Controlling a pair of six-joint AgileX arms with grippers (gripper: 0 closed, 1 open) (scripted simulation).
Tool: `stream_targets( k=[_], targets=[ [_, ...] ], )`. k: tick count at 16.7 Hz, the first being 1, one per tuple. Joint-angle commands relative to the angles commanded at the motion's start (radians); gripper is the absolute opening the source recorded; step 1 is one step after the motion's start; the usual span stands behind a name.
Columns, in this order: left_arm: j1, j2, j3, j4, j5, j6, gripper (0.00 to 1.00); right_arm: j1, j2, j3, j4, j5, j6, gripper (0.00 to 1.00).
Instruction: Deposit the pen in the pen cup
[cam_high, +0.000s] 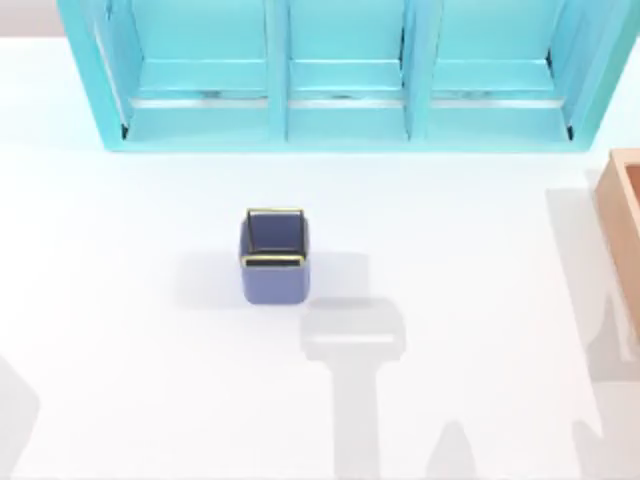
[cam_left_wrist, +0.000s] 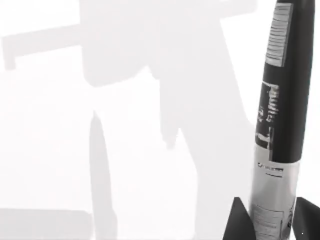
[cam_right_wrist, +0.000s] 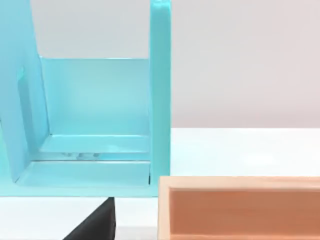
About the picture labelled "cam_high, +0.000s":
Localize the light blue rack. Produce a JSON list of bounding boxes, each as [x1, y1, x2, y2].
[[55, 0, 640, 154]]

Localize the salmon shallow box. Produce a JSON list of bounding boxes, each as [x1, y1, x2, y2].
[[593, 147, 640, 335]]

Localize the blue square cup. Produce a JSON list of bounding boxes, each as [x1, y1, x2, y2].
[[238, 206, 311, 306]]

